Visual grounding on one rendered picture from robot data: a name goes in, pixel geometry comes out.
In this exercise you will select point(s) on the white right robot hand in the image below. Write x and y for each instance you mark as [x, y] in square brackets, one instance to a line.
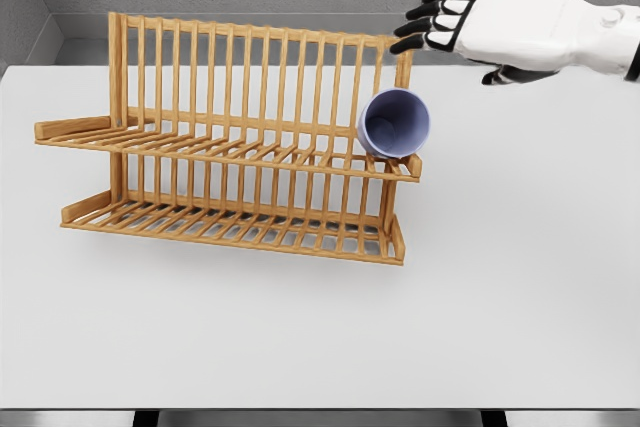
[520, 27]

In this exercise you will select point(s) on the lavender cup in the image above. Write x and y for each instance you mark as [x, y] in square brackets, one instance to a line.
[395, 123]

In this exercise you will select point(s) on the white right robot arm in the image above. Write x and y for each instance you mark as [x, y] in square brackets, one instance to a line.
[612, 37]

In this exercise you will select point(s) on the wooden two-tier dish rack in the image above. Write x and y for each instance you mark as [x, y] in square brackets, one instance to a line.
[225, 147]

